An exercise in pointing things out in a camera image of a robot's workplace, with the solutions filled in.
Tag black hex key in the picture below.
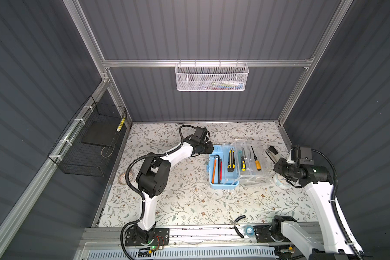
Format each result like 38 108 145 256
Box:
212 154 221 185

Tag orange handled screwdriver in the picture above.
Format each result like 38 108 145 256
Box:
251 146 262 171

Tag light blue plastic toolbox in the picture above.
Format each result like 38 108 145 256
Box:
206 139 271 190

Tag yellow black screwdriver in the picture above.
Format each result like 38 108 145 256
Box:
240 147 247 171

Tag red handled hex key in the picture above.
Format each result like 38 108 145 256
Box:
218 158 223 184

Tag thin orange precision screwdriver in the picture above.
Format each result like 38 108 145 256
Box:
211 157 217 184

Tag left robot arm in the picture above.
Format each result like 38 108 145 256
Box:
136 125 213 233

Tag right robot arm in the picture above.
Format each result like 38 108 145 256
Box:
266 146 364 260

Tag white tape roll right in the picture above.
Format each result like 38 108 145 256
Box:
272 173 292 190

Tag black beige stapler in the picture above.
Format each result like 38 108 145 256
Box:
265 146 280 164

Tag markers in white basket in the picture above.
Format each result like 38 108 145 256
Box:
200 81 245 91

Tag blue tape roll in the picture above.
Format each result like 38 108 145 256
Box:
244 225 255 237

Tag yellow marker in basket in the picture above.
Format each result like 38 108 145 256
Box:
117 117 126 132

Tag black foam pad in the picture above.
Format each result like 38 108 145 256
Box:
81 121 117 147

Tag white perforated vent strip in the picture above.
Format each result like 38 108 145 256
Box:
86 246 277 260

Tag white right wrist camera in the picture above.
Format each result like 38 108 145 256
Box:
288 145 301 163

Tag white wire mesh basket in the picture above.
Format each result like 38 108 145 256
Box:
174 62 249 92

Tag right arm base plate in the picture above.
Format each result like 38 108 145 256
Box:
253 224 291 243

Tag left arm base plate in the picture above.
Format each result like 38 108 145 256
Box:
124 226 170 247

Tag black wire basket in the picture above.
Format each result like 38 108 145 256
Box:
48 99 127 177

